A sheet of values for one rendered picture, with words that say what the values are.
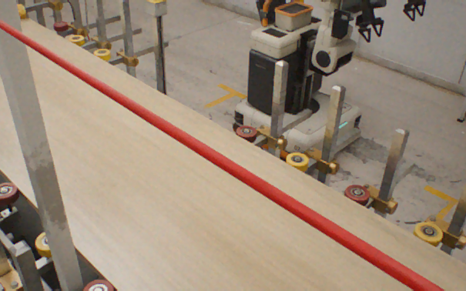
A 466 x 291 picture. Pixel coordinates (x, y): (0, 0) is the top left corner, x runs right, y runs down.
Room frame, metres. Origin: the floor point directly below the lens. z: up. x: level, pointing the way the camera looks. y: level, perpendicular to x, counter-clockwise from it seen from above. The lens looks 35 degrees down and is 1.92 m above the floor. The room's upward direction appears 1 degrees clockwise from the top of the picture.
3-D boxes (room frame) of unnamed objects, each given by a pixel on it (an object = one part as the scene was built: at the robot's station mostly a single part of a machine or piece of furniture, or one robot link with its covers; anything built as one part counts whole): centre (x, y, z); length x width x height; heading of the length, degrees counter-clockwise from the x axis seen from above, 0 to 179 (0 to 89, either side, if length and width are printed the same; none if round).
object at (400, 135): (1.27, -0.54, 0.87); 0.04 x 0.04 x 0.48; 46
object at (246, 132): (1.55, -0.06, 0.85); 0.08 x 0.08 x 0.11
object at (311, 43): (2.77, -0.61, 0.68); 0.28 x 0.27 x 0.25; 137
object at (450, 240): (1.11, -0.70, 0.82); 0.14 x 0.06 x 0.05; 46
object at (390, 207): (1.29, -0.52, 0.80); 0.14 x 0.06 x 0.05; 46
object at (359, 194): (1.20, -0.42, 0.85); 0.08 x 0.08 x 0.11
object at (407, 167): (1.35, -0.55, 0.80); 0.43 x 0.03 x 0.04; 136
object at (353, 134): (1.52, -0.37, 0.83); 0.43 x 0.03 x 0.04; 136
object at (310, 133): (2.84, -0.45, 0.16); 0.67 x 0.64 x 0.25; 47
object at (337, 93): (1.45, -0.36, 0.93); 0.04 x 0.04 x 0.48; 46
